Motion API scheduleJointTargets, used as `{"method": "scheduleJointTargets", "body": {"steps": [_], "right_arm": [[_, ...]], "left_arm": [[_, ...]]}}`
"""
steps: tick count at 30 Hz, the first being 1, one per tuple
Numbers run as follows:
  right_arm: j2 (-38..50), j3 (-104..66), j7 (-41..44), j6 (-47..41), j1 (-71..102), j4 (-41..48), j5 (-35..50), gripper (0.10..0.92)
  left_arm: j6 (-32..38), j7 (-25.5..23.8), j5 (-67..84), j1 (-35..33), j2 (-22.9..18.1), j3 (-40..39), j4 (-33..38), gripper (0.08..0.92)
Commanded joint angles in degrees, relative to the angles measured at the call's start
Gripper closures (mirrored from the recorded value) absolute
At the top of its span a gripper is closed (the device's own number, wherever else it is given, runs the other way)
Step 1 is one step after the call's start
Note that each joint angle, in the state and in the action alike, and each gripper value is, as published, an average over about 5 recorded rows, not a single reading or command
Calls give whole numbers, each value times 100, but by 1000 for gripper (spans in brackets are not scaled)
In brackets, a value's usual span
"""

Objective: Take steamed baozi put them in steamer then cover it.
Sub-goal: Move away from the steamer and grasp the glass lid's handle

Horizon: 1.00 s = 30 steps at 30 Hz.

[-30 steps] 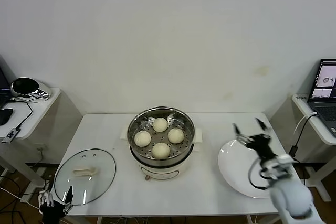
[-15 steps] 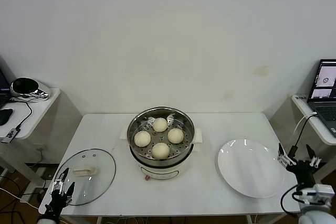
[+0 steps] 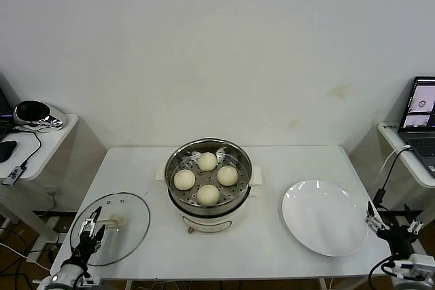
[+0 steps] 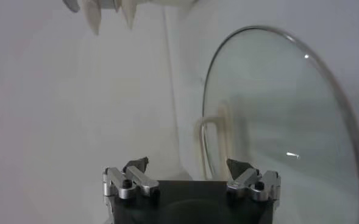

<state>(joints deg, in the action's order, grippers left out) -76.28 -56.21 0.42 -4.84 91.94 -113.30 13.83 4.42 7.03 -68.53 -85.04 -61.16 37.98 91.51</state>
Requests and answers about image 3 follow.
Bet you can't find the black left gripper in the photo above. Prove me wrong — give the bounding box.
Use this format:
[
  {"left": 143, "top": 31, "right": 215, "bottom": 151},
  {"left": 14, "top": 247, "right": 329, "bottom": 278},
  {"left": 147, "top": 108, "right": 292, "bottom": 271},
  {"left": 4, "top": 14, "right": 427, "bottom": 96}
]
[{"left": 69, "top": 205, "right": 107, "bottom": 266}]

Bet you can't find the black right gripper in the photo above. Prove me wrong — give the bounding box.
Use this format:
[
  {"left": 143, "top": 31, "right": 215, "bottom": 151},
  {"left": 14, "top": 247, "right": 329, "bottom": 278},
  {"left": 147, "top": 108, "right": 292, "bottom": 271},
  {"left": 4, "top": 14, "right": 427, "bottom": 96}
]
[{"left": 366, "top": 200, "right": 425, "bottom": 258}]

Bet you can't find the round glass pot lid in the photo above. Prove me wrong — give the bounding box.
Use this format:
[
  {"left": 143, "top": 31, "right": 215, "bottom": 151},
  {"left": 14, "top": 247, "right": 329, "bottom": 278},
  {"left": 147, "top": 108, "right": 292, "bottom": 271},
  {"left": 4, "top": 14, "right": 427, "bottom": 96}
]
[{"left": 69, "top": 192, "right": 152, "bottom": 267}]

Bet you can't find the white steamed baozi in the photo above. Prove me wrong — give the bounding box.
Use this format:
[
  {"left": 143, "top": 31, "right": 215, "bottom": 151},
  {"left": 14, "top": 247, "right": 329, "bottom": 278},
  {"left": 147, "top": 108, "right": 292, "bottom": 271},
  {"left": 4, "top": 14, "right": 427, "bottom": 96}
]
[
  {"left": 196, "top": 183, "right": 221, "bottom": 206},
  {"left": 198, "top": 151, "right": 218, "bottom": 171},
  {"left": 216, "top": 166, "right": 239, "bottom": 186},
  {"left": 173, "top": 169, "right": 196, "bottom": 192}
]

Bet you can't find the stainless steel steamer basket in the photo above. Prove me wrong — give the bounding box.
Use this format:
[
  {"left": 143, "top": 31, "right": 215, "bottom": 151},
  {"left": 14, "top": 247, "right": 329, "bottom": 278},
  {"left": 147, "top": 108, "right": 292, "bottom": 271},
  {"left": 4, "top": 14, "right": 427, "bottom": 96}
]
[{"left": 155, "top": 137, "right": 264, "bottom": 215}]

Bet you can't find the white round plate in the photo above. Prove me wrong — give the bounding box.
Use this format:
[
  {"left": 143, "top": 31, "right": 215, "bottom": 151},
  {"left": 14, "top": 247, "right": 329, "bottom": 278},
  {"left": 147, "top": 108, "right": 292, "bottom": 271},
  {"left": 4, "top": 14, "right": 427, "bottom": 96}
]
[{"left": 281, "top": 179, "right": 370, "bottom": 257}]

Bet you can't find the grey USB dongle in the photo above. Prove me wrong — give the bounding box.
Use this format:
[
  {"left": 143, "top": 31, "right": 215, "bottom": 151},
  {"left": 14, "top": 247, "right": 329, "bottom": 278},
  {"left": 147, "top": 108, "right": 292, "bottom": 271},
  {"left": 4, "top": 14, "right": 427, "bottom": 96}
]
[{"left": 1, "top": 164, "right": 28, "bottom": 186}]

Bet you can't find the cream electric cooking pot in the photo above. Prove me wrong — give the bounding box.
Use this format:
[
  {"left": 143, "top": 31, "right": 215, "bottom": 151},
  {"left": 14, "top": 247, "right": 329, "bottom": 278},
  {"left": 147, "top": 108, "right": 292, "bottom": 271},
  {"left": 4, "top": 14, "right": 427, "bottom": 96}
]
[{"left": 168, "top": 184, "right": 254, "bottom": 236}]

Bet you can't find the black computer mouse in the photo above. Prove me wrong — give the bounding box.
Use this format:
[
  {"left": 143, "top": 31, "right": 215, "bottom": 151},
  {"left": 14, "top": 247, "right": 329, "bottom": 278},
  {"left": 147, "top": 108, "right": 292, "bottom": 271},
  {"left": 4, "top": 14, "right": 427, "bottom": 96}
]
[{"left": 0, "top": 140, "right": 18, "bottom": 164}]

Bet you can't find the grey open laptop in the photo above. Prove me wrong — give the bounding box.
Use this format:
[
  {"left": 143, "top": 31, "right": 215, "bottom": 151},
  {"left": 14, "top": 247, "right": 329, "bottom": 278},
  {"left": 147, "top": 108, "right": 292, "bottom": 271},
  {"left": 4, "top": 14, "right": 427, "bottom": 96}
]
[{"left": 397, "top": 75, "right": 435, "bottom": 179}]

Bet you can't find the dark open laptop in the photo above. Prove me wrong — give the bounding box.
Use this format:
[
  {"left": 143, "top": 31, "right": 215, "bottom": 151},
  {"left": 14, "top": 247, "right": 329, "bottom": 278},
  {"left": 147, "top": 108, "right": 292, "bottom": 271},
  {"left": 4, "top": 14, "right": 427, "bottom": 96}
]
[{"left": 0, "top": 72, "right": 16, "bottom": 141}]

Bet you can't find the black cable with inline adapter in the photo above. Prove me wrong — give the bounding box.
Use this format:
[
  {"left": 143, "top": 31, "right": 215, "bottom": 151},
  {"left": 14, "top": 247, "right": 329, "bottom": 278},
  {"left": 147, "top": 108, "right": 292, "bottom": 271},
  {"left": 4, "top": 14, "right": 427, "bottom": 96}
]
[{"left": 372, "top": 149, "right": 408, "bottom": 213}]

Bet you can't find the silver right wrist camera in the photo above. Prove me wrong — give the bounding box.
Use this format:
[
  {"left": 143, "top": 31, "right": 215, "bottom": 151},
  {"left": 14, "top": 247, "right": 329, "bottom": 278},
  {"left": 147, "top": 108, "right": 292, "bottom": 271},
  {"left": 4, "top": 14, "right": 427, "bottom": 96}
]
[{"left": 391, "top": 253, "right": 430, "bottom": 282}]

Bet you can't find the white wall socket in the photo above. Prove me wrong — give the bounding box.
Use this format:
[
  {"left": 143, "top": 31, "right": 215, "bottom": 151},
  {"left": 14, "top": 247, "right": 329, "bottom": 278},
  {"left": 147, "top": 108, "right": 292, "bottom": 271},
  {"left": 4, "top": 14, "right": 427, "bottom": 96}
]
[{"left": 45, "top": 185, "right": 65, "bottom": 199}]

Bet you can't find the white laptop cable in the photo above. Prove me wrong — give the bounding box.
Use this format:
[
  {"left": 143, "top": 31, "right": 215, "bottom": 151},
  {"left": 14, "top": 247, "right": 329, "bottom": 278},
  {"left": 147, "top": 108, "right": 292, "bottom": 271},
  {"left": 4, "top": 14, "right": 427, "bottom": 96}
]
[{"left": 380, "top": 145, "right": 412, "bottom": 174}]

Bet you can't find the black dongle cable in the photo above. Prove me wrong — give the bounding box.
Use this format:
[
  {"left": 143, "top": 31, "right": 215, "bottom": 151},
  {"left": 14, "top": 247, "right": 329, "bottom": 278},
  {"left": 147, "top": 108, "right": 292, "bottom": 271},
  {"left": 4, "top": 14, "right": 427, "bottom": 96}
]
[{"left": 13, "top": 126, "right": 44, "bottom": 168}]

